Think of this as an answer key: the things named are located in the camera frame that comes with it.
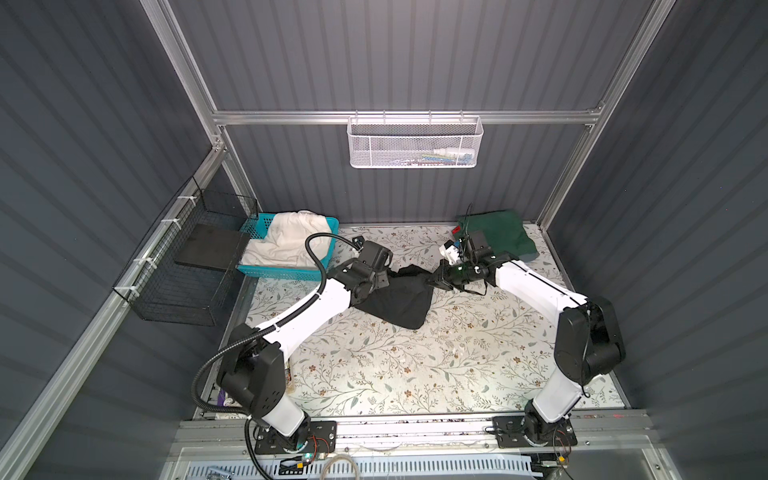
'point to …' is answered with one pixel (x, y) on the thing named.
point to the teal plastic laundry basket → (257, 228)
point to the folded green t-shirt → (504, 231)
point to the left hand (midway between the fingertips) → (377, 273)
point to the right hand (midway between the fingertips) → (429, 283)
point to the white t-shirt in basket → (285, 240)
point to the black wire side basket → (192, 260)
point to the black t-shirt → (404, 302)
